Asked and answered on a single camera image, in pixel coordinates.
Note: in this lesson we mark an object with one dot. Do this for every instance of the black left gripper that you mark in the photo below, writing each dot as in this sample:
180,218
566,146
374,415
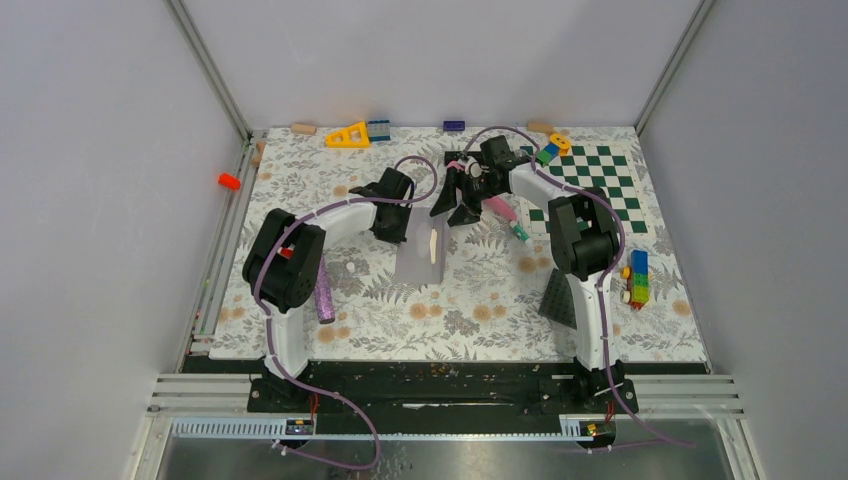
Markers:
398,236

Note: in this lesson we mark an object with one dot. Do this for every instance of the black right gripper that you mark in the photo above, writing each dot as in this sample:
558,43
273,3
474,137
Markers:
465,213

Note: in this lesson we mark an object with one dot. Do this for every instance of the green white glue stick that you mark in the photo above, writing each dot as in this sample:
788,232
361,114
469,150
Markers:
519,232

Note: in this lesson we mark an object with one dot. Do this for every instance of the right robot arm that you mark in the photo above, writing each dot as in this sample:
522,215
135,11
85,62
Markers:
585,235

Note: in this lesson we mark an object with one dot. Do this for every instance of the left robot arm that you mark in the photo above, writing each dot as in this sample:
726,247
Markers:
282,266

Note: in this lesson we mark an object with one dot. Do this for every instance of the floral patterned table mat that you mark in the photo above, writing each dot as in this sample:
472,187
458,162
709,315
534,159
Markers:
486,308

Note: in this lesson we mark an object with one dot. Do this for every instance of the pink microphone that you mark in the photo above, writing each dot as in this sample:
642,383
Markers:
496,203

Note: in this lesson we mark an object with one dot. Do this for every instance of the black microphone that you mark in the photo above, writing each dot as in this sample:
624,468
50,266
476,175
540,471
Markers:
517,158

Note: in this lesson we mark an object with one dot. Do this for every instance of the purple flat toy brick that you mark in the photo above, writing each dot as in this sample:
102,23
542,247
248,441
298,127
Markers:
453,125

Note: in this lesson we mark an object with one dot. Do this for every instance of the grey and blue brick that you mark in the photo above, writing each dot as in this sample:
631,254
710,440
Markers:
378,130

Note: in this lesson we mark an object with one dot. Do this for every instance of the yellow triangle shape toy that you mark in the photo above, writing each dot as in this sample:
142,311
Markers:
354,136

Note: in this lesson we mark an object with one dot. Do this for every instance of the purple glitter microphone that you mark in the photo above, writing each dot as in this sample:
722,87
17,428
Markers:
323,296

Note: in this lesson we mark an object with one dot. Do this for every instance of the green blue toy brick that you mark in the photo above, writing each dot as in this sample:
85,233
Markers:
547,154

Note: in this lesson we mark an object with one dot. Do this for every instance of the wooden block back right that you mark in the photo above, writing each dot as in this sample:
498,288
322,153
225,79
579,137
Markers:
541,128

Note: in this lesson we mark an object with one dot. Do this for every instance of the light wooden block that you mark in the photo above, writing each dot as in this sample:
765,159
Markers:
303,129

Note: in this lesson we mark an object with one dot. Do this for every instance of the dark grey studded baseplate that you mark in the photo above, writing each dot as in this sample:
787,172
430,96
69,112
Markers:
557,302

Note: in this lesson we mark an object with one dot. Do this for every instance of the red plastic cylinder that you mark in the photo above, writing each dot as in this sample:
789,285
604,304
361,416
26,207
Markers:
229,182

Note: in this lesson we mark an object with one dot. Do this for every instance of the multicolour brick stack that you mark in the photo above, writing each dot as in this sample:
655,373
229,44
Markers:
636,292

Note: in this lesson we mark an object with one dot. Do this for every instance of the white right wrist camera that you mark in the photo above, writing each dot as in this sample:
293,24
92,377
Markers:
474,169

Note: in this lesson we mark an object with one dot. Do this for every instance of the orange yellow ring toy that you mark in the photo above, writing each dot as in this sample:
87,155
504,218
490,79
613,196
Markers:
561,143

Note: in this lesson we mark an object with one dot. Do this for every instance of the wooden block by rail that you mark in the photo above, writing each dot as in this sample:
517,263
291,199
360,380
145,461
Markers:
258,155

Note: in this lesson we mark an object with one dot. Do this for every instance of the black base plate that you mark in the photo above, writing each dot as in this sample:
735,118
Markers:
417,397

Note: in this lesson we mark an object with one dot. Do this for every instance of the aluminium side rail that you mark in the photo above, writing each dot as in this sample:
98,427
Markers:
220,261

